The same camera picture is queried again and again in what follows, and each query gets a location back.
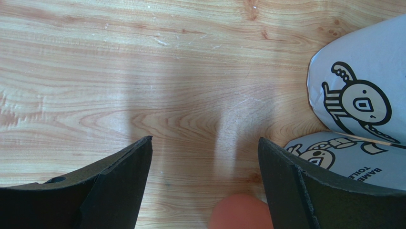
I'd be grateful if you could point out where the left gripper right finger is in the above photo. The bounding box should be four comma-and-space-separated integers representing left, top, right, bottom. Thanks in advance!
258, 137, 406, 229

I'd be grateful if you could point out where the grey wrapped toilet roll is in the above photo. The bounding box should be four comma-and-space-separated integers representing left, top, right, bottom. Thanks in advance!
285, 132, 406, 190

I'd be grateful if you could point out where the white wrapped toilet roll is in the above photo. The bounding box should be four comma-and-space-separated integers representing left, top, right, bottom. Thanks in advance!
307, 15, 406, 148

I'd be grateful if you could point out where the white mug orange handle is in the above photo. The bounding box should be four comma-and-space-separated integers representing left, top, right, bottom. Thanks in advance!
207, 194, 273, 229

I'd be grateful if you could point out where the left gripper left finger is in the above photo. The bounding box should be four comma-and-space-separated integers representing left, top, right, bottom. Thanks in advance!
0, 136, 153, 229

